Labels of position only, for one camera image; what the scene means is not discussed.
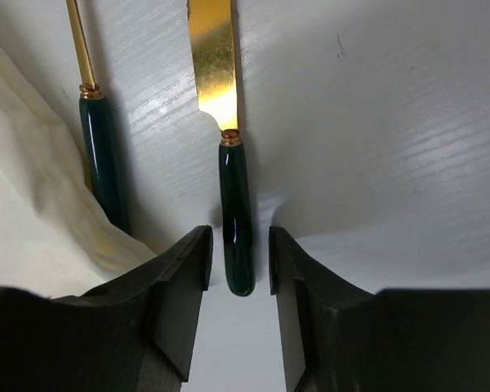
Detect gold spoon green handle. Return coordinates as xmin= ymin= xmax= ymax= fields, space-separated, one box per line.
xmin=66 ymin=0 xmax=131 ymax=234

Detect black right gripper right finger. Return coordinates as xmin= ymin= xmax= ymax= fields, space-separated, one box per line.
xmin=269 ymin=227 xmax=490 ymax=391

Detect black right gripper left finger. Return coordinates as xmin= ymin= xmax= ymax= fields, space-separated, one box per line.
xmin=0 ymin=225 xmax=213 ymax=391

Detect gold knife green handle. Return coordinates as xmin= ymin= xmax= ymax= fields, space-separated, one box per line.
xmin=186 ymin=0 xmax=256 ymax=297

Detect cream cloth placemat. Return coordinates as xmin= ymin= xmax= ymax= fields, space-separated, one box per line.
xmin=0 ymin=47 xmax=154 ymax=297

